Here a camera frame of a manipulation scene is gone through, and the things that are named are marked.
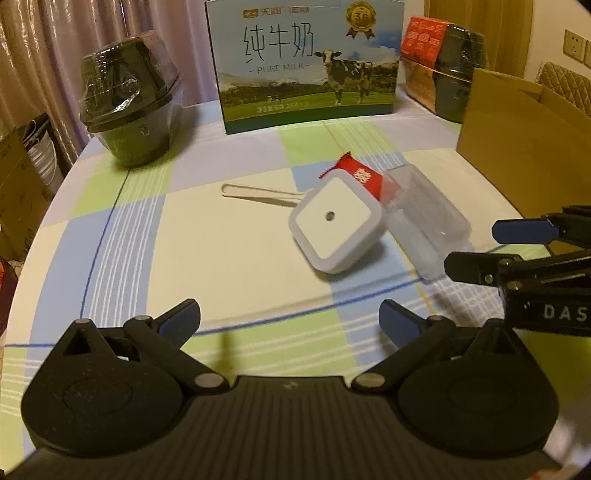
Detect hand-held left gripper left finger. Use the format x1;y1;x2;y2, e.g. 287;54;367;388
60;298;227;388

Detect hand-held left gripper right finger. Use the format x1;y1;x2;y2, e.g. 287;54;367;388
351;298;523;392

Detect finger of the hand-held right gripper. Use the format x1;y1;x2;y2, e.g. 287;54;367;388
492;206;591;245
443;251;546;286

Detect clear plastic box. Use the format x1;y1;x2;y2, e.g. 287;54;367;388
380;163;476;283

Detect white square night light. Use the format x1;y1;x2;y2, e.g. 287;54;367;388
288;169;387;274

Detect red candy wrapper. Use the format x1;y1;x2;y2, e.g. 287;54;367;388
318;152;400;204

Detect clear plastic scoop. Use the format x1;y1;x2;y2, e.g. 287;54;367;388
221;183;306;206

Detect plaid cloth desktop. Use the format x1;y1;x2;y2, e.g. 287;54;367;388
0;85;591;462

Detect beige quilted chair back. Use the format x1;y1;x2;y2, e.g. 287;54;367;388
534;60;591;95

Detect dark bowl set red label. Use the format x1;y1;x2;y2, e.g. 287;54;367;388
399;16;490;124

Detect plain brown cardboard box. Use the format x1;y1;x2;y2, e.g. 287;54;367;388
0;113;62;260

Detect dark wrapped bowl set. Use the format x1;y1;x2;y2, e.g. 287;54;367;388
79;38;184;168

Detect milk carton with cow print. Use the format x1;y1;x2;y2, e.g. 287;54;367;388
204;0;407;135

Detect beige curtain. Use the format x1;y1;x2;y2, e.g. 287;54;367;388
0;0;209;163

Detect white wall socket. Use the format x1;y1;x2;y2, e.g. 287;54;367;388
564;30;587;61

